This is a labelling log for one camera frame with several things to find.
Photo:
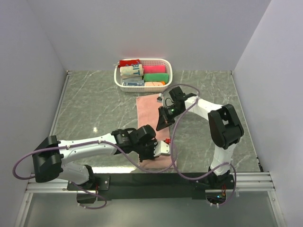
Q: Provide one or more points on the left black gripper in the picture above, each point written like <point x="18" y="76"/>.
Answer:
<point x="153" y="143"/>

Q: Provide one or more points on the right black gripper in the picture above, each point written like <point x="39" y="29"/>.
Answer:
<point x="164" y="121"/>

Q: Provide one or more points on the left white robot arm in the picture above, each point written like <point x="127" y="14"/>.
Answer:
<point x="56" y="159"/>

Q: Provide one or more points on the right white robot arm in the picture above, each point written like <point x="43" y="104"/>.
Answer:
<point x="225" y="128"/>

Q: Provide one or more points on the peach orange rolled towel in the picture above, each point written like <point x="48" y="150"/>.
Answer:
<point x="154" y="84"/>

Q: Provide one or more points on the green rolled towel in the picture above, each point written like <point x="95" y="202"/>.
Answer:
<point x="156" y="77"/>

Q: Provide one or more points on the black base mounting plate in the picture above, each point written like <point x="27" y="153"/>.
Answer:
<point x="156" y="186"/>

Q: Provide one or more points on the blue printed rolled towel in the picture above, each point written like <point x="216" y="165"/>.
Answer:
<point x="133" y="83"/>

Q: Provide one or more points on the hot pink rolled towel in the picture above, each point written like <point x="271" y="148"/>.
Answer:
<point x="154" y="69"/>

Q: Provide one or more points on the beige printed rolled towel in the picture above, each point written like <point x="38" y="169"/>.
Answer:
<point x="131" y="71"/>

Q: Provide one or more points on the white plastic basket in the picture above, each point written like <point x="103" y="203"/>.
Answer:
<point x="144" y="61"/>

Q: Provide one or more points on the red rolled towel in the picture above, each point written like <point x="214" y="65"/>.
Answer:
<point x="131" y="62"/>

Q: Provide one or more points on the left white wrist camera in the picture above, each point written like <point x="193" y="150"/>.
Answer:
<point x="161" y="149"/>

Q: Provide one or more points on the aluminium frame rail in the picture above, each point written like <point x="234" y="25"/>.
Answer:
<point x="246" y="182"/>

